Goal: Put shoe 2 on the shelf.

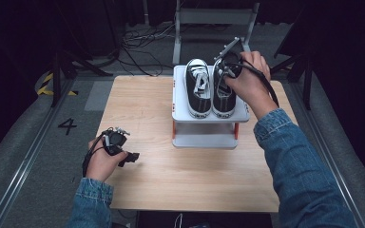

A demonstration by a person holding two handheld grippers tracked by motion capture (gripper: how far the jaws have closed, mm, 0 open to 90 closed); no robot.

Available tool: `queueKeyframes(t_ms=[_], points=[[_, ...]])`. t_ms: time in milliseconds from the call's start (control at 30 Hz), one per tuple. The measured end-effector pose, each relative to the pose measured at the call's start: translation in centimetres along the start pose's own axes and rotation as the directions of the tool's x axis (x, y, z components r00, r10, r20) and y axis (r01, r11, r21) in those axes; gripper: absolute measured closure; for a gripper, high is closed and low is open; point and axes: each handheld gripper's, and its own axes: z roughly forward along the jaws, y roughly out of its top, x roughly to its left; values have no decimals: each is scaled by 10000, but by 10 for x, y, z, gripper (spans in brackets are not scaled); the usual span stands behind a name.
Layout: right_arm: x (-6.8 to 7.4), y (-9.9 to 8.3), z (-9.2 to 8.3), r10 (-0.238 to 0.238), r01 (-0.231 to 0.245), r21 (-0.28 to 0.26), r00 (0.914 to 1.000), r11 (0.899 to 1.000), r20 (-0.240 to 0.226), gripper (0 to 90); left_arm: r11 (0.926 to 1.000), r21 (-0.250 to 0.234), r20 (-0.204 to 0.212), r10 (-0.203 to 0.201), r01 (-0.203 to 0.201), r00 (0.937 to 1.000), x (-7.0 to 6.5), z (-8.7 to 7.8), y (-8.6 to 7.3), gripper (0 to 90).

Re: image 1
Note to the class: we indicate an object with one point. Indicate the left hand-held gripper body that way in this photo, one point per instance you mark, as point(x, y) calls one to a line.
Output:
point(116, 139)

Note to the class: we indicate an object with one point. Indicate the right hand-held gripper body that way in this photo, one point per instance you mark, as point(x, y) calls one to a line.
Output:
point(231, 61)

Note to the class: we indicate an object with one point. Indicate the person's left hand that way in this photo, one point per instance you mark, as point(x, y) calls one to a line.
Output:
point(103, 164)

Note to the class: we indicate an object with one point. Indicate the person's right hand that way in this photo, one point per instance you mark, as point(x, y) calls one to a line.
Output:
point(250, 82)

